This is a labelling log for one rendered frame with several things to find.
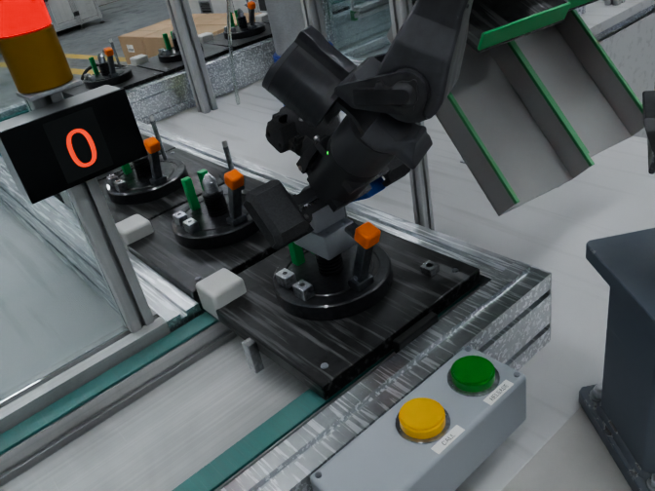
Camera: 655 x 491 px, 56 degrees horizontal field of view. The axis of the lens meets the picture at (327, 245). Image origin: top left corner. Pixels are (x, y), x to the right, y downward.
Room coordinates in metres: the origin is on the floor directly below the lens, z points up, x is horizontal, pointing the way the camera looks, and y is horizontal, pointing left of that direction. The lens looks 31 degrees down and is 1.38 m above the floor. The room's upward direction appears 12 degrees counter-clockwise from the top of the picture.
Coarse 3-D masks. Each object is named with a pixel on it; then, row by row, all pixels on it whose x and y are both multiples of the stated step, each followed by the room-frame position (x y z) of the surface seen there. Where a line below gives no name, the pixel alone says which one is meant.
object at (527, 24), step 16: (480, 0) 0.75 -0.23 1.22; (496, 0) 0.75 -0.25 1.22; (512, 0) 0.75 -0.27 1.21; (528, 0) 0.75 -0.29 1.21; (544, 0) 0.74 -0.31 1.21; (560, 0) 0.72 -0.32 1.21; (480, 16) 0.72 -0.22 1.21; (496, 16) 0.72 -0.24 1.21; (512, 16) 0.72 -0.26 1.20; (528, 16) 0.72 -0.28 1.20; (544, 16) 0.69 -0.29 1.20; (560, 16) 0.71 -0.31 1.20; (480, 32) 0.66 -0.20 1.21; (496, 32) 0.66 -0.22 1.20; (512, 32) 0.68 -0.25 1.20; (528, 32) 0.69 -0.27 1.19; (480, 48) 0.66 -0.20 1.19
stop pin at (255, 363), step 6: (246, 342) 0.53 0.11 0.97; (252, 342) 0.53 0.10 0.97; (246, 348) 0.53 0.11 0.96; (252, 348) 0.53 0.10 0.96; (246, 354) 0.53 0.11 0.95; (252, 354) 0.52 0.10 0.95; (258, 354) 0.53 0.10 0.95; (252, 360) 0.52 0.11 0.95; (258, 360) 0.53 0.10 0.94; (252, 366) 0.52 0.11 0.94; (258, 366) 0.53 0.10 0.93
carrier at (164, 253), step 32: (192, 192) 0.84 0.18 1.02; (224, 192) 0.88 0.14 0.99; (128, 224) 0.83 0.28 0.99; (160, 224) 0.85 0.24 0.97; (192, 224) 0.76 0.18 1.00; (224, 224) 0.77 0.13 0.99; (160, 256) 0.75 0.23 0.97; (192, 256) 0.73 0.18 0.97; (224, 256) 0.72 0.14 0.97; (256, 256) 0.70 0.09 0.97; (192, 288) 0.65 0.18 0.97
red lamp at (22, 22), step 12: (0, 0) 0.57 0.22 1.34; (12, 0) 0.57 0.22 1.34; (24, 0) 0.57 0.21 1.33; (36, 0) 0.58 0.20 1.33; (0, 12) 0.57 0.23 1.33; (12, 12) 0.57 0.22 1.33; (24, 12) 0.57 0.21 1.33; (36, 12) 0.58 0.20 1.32; (0, 24) 0.57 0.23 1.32; (12, 24) 0.57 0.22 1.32; (24, 24) 0.57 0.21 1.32; (36, 24) 0.58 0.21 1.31; (48, 24) 0.59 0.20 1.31; (0, 36) 0.57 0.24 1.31
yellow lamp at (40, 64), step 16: (32, 32) 0.57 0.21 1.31; (48, 32) 0.58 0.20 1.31; (0, 48) 0.58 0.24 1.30; (16, 48) 0.57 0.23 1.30; (32, 48) 0.57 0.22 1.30; (48, 48) 0.58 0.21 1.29; (16, 64) 0.57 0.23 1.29; (32, 64) 0.57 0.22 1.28; (48, 64) 0.57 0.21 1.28; (64, 64) 0.59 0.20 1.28; (16, 80) 0.57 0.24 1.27; (32, 80) 0.57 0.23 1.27; (48, 80) 0.57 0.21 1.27; (64, 80) 0.58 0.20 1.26
